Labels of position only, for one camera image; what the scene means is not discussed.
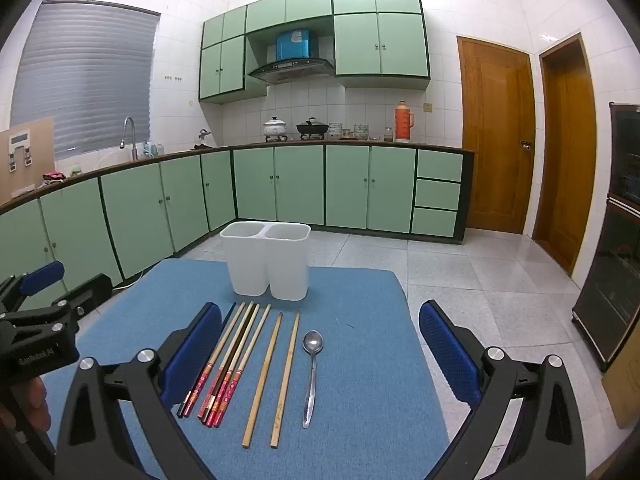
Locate wide wooden door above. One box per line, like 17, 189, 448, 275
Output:
456, 35, 537, 235

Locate orange thermos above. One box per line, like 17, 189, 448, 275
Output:
394, 101, 416, 143

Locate person's left hand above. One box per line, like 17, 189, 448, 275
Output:
0, 375, 51, 433

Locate white cooking pot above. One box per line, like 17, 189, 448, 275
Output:
262, 116, 290, 142

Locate black chopstick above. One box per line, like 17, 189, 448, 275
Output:
176, 303, 237, 417
199, 302, 255, 422

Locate plain bamboo chopstick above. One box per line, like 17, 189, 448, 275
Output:
270, 311, 301, 449
242, 312, 284, 449

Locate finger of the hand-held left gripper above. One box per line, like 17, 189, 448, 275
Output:
50, 273, 114, 335
0, 261, 66, 317

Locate cardboard box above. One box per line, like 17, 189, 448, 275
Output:
600, 355, 640, 431

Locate metal spoon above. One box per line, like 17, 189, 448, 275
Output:
302, 330, 325, 429

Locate narrow wooden door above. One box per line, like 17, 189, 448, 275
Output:
531, 32, 598, 277

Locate white double utensil holder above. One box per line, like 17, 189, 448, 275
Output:
220, 221, 312, 302

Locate grey window blind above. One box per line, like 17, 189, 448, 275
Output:
11, 0, 162, 161

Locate black wok with lid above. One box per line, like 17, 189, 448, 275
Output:
296, 117, 331, 141

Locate green wall cabinets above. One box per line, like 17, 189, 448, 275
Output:
199, 0, 432, 106

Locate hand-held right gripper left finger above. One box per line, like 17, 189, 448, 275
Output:
54, 302, 224, 480

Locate range hood with blue chimney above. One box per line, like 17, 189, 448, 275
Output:
247, 29, 336, 85

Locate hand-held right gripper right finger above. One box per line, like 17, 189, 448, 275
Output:
419, 300, 589, 480

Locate cardboard panel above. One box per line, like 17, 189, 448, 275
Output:
0, 116, 56, 201

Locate black glass-front cabinet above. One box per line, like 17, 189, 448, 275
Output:
571, 101, 640, 372

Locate metal kitchen faucet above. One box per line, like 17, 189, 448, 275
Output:
120, 116, 140, 162

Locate red patterned wooden chopstick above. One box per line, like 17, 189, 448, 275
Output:
204, 303, 259, 425
217, 304, 273, 428
183, 302, 247, 418
212, 304, 264, 428

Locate green base cabinets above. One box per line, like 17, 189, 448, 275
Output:
0, 142, 476, 311

